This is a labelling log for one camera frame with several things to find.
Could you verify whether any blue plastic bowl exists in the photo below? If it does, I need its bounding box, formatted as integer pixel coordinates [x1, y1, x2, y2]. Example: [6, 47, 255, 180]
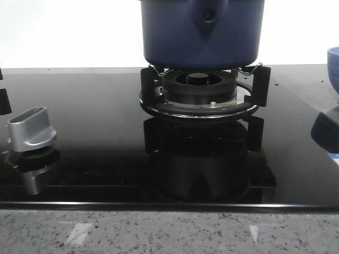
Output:
[327, 47, 339, 93]

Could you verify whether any black left burner grate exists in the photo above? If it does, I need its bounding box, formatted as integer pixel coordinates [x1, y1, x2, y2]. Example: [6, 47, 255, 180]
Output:
[0, 68, 12, 116]

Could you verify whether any silver stove knob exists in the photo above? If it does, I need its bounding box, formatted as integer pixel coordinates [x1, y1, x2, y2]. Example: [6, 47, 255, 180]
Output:
[7, 107, 57, 152]

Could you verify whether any black glass stove top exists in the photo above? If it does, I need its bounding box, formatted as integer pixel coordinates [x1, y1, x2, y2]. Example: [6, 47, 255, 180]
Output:
[1, 65, 338, 212]

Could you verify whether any blue white sticker label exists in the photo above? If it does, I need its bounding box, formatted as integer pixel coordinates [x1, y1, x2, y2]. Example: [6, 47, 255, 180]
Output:
[327, 153, 339, 167]

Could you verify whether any black gas burner grate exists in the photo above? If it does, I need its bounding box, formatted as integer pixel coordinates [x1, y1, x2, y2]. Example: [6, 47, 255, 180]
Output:
[140, 63, 271, 120]

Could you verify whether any dark blue cooking pot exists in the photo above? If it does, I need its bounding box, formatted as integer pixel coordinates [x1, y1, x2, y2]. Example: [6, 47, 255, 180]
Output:
[140, 0, 265, 70]

